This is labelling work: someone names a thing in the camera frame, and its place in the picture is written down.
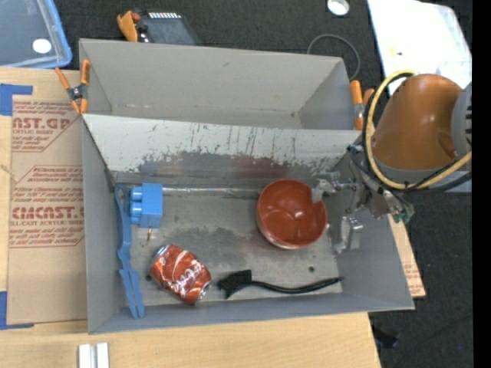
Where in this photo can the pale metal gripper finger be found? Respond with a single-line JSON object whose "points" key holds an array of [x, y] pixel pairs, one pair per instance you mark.
{"points": [[351, 232], [330, 184]]}

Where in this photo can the red-brown bowl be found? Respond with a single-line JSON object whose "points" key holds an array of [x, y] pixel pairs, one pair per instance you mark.
{"points": [[291, 215]]}

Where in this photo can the black brush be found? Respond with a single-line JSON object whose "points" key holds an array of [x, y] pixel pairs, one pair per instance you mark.
{"points": [[236, 281]]}

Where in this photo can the grey metal bin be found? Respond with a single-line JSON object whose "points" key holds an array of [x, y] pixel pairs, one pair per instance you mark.
{"points": [[215, 86]]}

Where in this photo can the crushed red soda can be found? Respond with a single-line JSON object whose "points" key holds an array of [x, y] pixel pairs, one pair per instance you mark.
{"points": [[178, 272]]}

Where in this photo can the blue toy building block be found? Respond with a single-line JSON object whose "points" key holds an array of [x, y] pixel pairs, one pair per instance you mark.
{"points": [[147, 205]]}

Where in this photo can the blue plastic tongs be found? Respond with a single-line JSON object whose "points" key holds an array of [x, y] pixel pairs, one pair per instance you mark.
{"points": [[123, 228]]}

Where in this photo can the brown cardboard board, red print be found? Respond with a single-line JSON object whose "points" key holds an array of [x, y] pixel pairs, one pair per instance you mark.
{"points": [[46, 190]]}

